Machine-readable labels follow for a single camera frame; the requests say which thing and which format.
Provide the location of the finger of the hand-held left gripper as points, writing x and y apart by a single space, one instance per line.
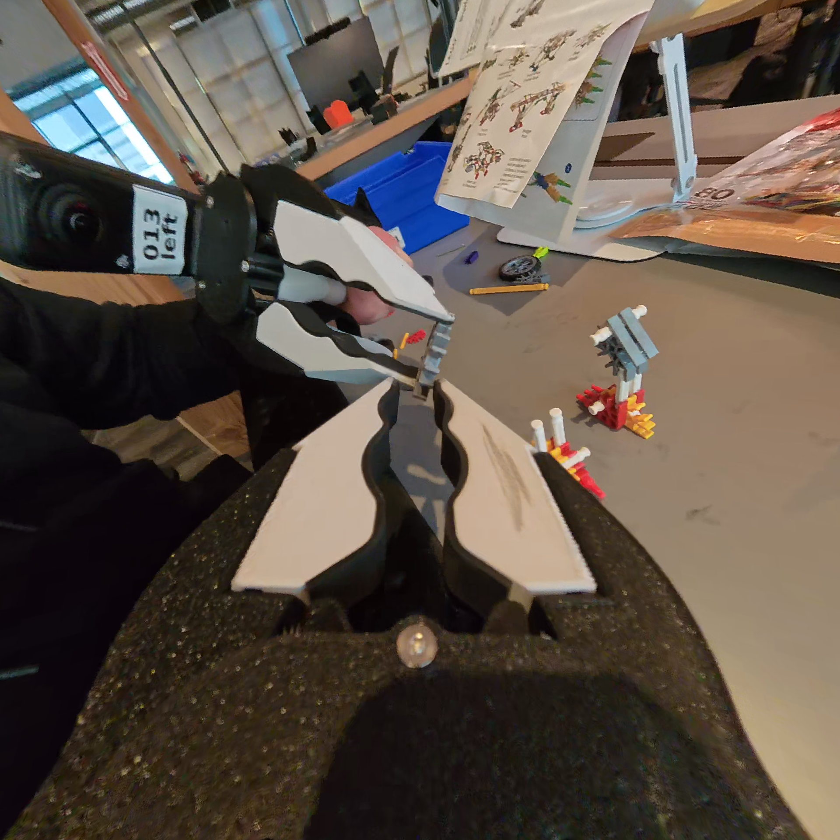
361 256
328 358

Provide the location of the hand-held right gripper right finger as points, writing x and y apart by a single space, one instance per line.
518 518

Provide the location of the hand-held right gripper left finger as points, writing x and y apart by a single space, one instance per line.
321 512

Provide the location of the small red yellow toy assembly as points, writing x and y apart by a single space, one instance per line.
568 459

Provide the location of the grey snowflake connector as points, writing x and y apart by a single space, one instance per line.
436 348

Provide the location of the blue white-labelled plastic bin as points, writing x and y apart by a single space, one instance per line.
394 184

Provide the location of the small red connector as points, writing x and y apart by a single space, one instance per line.
415 338

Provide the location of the thin metal pin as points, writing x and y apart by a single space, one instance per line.
453 250

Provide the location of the wooden workbench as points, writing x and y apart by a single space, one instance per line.
394 128

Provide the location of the orange plastic object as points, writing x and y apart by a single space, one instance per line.
337 115

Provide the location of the yellow toy rod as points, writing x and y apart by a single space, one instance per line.
508 289

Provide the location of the black toy wheel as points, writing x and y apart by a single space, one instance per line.
520 268

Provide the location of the grey-topped red yellow toy assembly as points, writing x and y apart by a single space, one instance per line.
623 387

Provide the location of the wooden beam with red sign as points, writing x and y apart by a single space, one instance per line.
85 39

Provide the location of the black monitor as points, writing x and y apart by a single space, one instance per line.
334 62

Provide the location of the orange toy parts bag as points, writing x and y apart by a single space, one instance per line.
754 197

